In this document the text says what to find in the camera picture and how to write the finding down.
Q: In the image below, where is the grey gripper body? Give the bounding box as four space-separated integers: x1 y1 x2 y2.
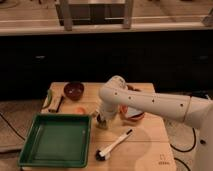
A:
96 112 115 129

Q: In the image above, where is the small orange cup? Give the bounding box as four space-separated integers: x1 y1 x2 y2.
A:
74 107 86 115

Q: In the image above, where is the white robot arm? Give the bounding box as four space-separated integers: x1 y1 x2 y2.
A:
99 76 213 171

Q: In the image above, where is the green plastic tray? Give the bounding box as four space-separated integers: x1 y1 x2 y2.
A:
18 114 91 168

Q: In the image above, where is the red bowl with contents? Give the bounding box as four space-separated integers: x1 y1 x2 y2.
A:
119 84 146 122

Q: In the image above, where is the dark brown bowl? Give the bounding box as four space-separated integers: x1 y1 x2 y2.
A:
64 82 84 101

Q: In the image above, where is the green vegetable toy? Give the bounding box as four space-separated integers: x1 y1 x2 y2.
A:
42 89 52 109

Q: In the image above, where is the white handled black brush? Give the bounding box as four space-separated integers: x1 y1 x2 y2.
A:
95 129 133 161

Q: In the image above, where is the black floor cable right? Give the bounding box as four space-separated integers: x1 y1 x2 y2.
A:
169 128 197 171

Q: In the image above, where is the black floor cable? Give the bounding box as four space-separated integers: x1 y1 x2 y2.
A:
0 112 26 142
169 128 197 171

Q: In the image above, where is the black floor cable left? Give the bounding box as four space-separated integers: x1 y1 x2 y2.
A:
0 112 26 142

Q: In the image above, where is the metal frame stand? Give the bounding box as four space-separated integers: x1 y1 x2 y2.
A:
55 0 134 31

